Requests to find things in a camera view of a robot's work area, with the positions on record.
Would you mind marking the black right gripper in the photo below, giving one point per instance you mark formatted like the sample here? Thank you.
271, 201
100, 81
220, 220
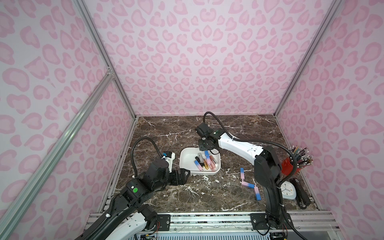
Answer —
205, 144

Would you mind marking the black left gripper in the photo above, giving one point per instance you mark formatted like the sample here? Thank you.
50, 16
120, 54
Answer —
175, 177

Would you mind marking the white plastic storage box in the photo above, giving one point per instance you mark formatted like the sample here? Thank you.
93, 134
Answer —
187, 159

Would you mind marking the black lipstick tube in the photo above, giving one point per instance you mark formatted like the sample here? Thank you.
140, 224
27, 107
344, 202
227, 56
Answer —
200, 161

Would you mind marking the gold glitter lipstick tube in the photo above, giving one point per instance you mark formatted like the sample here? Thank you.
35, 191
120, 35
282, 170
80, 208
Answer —
206, 164

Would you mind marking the clear pink lip gloss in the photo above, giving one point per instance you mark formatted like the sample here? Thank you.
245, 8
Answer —
210, 160

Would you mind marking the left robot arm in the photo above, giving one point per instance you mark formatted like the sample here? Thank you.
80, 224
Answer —
128, 214

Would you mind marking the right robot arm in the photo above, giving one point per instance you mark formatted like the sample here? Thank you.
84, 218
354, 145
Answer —
267, 167

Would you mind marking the red pencil cup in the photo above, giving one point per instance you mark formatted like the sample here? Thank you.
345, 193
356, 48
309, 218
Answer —
287, 166

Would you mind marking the white round alarm clock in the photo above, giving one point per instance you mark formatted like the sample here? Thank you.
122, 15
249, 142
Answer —
288, 191

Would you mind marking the bundle of coloured pencils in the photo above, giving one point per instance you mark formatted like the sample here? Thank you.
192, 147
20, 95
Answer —
302, 156

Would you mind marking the black stapler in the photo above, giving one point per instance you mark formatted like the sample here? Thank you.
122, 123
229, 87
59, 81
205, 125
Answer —
302, 198

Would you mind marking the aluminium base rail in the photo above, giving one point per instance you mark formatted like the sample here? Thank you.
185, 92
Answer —
313, 225

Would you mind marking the diagonal aluminium frame bar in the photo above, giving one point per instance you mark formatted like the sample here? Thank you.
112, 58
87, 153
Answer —
21, 204

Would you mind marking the right aluminium corner post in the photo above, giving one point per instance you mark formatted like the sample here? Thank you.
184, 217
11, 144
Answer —
327, 21

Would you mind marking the aluminium corner frame post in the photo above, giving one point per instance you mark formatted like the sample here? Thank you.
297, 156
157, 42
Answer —
100, 46

